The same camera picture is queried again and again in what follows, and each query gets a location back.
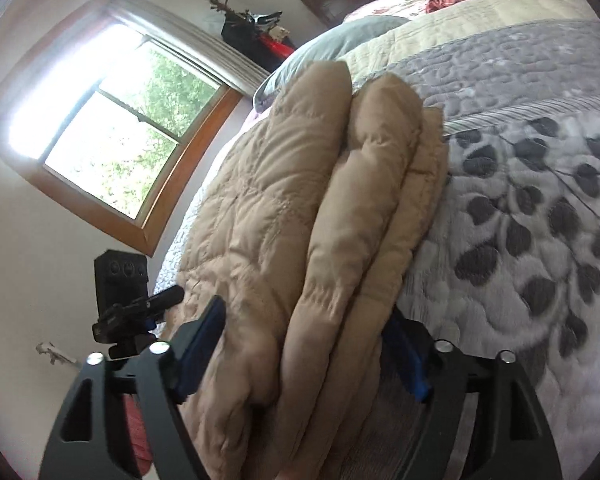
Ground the pink cloth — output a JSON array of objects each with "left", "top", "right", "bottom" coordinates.
[{"left": 122, "top": 392, "right": 154, "bottom": 464}]

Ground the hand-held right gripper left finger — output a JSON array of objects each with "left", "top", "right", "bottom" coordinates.
[{"left": 37, "top": 295, "right": 227, "bottom": 480}]

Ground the grey pillow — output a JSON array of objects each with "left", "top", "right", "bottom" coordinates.
[{"left": 252, "top": 15, "right": 411, "bottom": 111}]

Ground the grey and cream patterned quilt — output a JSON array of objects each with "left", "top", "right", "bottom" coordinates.
[{"left": 152, "top": 0, "right": 600, "bottom": 480}]

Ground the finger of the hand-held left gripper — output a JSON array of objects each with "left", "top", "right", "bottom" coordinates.
[{"left": 146, "top": 285, "right": 186, "bottom": 319}]

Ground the red object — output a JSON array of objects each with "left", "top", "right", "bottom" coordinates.
[{"left": 260, "top": 34, "right": 299, "bottom": 59}]

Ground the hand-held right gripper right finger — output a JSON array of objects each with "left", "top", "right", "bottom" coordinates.
[{"left": 384, "top": 316, "right": 564, "bottom": 480}]

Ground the beige quilted jacket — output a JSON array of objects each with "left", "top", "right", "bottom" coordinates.
[{"left": 172, "top": 60, "right": 451, "bottom": 480}]

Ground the wooden framed window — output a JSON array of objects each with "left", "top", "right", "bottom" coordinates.
[{"left": 0, "top": 0, "right": 243, "bottom": 258}]

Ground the pink floral bedding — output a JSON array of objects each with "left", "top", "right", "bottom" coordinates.
[{"left": 342, "top": 0, "right": 511, "bottom": 24}]

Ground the brown ornate stick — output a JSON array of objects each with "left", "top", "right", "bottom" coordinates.
[{"left": 203, "top": 0, "right": 247, "bottom": 27}]

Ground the grey pleated curtain valance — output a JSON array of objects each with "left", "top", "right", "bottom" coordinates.
[{"left": 107, "top": 0, "right": 274, "bottom": 94}]

